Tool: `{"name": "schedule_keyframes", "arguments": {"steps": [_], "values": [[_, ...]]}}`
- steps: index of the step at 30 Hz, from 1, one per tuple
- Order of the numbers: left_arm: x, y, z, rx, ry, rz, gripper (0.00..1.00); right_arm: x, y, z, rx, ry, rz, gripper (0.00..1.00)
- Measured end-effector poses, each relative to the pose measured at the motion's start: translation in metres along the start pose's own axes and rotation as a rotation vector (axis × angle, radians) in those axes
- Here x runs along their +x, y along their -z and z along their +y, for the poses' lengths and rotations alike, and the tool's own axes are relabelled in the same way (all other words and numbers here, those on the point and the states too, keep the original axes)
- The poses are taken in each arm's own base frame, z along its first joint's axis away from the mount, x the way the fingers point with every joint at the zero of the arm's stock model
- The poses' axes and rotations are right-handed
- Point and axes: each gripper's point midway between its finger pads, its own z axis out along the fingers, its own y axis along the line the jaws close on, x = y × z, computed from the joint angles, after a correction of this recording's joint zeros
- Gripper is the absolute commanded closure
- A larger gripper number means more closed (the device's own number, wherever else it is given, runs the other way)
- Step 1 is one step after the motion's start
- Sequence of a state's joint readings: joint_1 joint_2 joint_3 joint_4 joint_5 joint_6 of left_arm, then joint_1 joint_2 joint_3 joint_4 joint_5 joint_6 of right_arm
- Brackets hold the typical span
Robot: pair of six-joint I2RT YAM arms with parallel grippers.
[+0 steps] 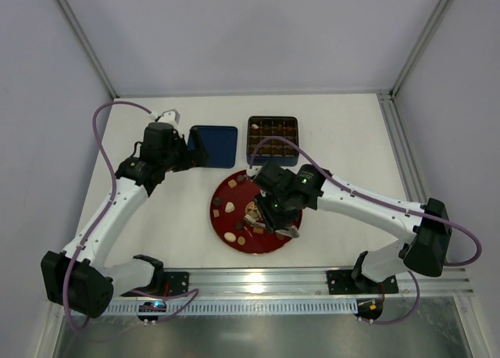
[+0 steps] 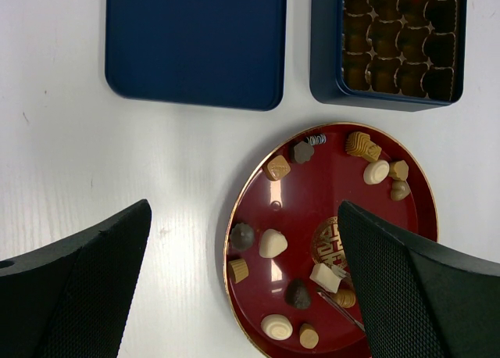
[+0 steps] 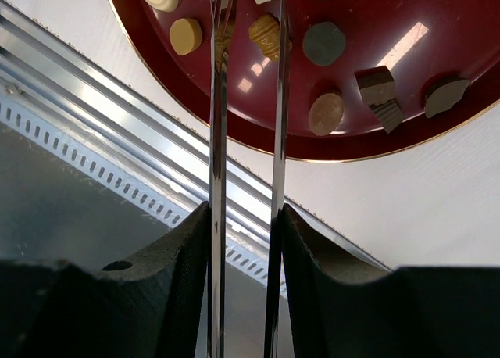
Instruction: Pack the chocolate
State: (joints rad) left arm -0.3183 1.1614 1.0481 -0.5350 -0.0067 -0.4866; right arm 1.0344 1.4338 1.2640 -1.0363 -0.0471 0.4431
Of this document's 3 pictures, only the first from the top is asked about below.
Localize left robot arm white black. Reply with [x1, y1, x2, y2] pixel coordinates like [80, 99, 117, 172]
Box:
[41, 123, 209, 318]

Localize blue tin lid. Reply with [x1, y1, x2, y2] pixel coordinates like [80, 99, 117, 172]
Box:
[187, 125, 238, 169]

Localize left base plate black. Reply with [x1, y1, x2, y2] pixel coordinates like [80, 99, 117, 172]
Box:
[163, 270, 190, 296]

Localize metal tongs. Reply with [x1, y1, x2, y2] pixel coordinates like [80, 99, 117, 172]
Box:
[243, 202, 266, 230]

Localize white swirl oval chocolate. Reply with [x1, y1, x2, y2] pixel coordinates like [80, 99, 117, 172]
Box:
[224, 232, 237, 242]

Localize blue chocolate box with tray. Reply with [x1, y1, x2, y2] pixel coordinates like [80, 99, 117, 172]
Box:
[246, 116, 299, 166]

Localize white slotted cable duct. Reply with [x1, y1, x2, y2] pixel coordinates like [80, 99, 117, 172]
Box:
[103, 297, 358, 317]

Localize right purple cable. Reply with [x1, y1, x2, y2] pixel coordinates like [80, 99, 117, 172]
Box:
[248, 136, 484, 326]

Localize white rectangular chocolate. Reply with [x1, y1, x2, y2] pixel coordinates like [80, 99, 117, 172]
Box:
[244, 214, 255, 224]

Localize red round plate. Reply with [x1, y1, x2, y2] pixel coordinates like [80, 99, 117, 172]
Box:
[209, 170, 291, 255]

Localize dark flower chocolate left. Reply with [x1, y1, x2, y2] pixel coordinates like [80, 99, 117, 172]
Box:
[212, 197, 222, 206]

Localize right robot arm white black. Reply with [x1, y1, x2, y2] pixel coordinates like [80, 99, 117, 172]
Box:
[246, 162, 452, 293]

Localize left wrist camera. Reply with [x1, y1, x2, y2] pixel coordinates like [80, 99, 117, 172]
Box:
[148, 109, 180, 132]

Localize aluminium mounting rail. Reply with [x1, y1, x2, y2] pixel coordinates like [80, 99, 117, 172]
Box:
[163, 267, 399, 297]

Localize white shell chocolate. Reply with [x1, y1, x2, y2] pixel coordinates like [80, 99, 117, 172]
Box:
[225, 202, 235, 213]

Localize base plate black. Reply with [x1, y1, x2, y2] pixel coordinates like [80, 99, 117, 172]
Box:
[163, 270, 190, 296]
[326, 269, 399, 295]

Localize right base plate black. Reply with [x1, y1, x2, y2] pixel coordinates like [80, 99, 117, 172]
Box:
[326, 269, 399, 295]

